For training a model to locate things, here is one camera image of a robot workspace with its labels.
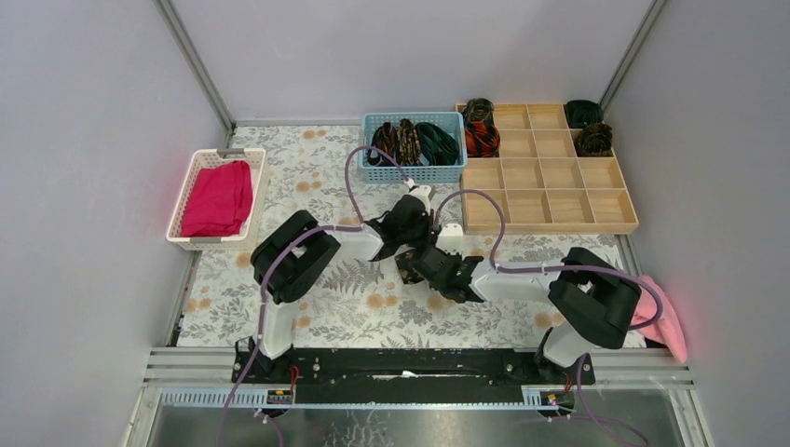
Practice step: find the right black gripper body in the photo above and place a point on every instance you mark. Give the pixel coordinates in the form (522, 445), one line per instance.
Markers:
(442, 287)

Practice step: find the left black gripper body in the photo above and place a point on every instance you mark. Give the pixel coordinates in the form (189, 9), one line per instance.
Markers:
(395, 240)

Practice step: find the dark floral necktie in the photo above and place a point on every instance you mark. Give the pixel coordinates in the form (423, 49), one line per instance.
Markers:
(405, 263)

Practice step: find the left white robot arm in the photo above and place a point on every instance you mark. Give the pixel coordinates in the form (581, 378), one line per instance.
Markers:
(291, 260)

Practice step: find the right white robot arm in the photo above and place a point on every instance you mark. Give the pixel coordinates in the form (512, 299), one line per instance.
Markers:
(596, 300)

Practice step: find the brown patterned tie in basket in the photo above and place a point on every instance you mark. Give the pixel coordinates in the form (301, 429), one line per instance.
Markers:
(408, 150)

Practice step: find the blue plastic basket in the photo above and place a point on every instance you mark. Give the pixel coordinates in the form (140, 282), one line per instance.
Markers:
(450, 122)

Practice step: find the dark green tie in basket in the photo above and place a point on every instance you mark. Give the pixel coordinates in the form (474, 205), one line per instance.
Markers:
(433, 146)

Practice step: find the brown striped tie in basket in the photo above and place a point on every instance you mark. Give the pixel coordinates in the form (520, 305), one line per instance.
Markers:
(385, 139)

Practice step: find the rolled orange black tie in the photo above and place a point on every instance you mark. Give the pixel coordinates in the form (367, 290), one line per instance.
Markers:
(482, 139)

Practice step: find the wooden compartment tray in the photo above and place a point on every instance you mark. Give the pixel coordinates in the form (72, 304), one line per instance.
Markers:
(539, 183)

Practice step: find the rolled dark striped tie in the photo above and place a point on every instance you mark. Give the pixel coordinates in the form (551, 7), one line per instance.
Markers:
(478, 110)

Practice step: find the white plastic basket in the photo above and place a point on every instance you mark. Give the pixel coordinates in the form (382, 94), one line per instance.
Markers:
(213, 158)

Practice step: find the red folded cloth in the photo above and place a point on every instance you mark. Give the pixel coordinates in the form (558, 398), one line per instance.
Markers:
(220, 201)

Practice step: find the rolled olive patterned tie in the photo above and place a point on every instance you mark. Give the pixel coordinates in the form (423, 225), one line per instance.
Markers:
(594, 140)

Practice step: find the rolled dark green tie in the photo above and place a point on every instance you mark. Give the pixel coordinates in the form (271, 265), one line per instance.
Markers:
(582, 113)

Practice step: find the pink cloth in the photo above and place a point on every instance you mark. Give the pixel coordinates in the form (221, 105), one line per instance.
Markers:
(667, 329)

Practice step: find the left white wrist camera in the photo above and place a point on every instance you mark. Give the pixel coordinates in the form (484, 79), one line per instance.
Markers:
(423, 192)

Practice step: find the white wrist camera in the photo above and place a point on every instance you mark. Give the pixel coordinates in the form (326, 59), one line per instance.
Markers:
(423, 192)
(451, 238)

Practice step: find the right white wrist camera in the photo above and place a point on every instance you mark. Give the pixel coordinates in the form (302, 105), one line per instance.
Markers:
(451, 238)

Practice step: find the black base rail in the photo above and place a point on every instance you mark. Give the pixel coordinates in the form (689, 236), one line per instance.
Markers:
(406, 376)

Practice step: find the grey slotted cable duct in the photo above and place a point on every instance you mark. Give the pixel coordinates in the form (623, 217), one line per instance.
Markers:
(277, 399)

